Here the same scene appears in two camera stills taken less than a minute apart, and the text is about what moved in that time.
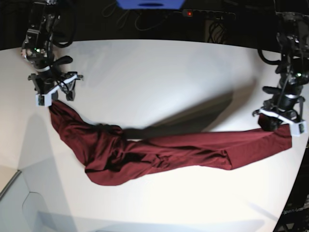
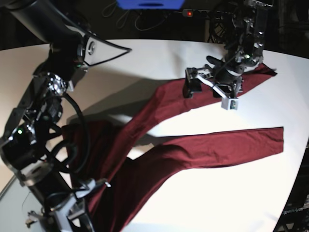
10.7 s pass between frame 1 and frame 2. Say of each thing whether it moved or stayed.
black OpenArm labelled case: stayed
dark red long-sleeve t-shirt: moved
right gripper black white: moved
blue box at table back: stayed
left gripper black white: moved
